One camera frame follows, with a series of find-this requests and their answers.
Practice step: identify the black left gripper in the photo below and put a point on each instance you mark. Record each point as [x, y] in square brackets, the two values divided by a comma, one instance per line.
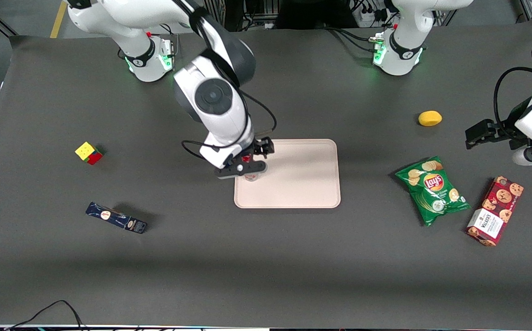
[504, 128]

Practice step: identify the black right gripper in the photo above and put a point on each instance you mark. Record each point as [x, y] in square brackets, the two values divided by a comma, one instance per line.
[262, 147]

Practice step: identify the red coke bottle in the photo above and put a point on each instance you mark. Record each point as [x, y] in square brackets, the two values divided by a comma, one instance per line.
[252, 178]

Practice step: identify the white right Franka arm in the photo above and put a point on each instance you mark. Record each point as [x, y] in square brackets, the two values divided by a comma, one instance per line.
[220, 119]

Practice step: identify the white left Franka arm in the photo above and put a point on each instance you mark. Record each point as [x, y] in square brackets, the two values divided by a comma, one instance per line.
[408, 27]

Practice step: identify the beige plastic tray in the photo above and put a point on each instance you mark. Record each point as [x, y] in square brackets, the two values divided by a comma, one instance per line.
[293, 179]

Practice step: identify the yellow lemon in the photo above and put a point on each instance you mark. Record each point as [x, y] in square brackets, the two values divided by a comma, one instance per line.
[430, 118]

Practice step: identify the green Lay's chips bag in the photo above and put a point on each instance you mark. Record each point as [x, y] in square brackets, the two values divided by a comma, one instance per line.
[433, 193]

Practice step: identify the red Walkers cookie box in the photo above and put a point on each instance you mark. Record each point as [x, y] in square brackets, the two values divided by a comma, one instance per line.
[495, 211]

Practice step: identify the dark blue snack box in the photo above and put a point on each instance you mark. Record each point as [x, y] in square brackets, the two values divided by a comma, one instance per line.
[116, 218]

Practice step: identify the white power strip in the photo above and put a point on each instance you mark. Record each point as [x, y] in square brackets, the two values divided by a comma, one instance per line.
[368, 16]

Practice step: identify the multicoloured puzzle cube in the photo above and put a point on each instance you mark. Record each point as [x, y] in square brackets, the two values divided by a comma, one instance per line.
[86, 151]

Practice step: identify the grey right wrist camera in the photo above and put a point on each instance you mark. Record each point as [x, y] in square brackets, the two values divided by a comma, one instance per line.
[233, 172]

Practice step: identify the aluminium frame post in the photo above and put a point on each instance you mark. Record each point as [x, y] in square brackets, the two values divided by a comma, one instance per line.
[220, 14]

